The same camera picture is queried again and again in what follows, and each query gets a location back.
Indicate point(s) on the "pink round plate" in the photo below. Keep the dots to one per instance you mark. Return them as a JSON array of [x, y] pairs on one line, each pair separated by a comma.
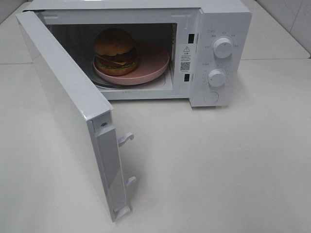
[[153, 61]]

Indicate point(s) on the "round door release button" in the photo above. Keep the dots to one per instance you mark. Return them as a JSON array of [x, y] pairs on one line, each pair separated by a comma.
[[211, 98]]

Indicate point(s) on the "white microwave door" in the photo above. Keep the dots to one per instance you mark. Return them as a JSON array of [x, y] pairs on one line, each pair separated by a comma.
[[82, 112]]

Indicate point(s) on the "burger with lettuce and cheese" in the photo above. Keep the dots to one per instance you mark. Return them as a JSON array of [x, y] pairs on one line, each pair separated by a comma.
[[115, 52]]

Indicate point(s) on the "glass microwave turntable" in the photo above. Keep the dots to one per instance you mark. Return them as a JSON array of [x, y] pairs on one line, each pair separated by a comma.
[[162, 82]]

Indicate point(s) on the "lower white dial knob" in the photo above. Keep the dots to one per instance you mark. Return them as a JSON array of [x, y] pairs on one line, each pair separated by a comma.
[[216, 78]]

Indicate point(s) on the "white dial knob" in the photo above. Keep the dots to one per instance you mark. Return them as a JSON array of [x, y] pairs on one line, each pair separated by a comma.
[[216, 78], [222, 47]]

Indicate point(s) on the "white microwave oven body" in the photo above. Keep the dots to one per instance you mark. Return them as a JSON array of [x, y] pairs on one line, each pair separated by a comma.
[[184, 28]]

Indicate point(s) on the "upper white dial knob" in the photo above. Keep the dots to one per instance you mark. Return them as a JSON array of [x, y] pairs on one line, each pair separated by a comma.
[[222, 47]]

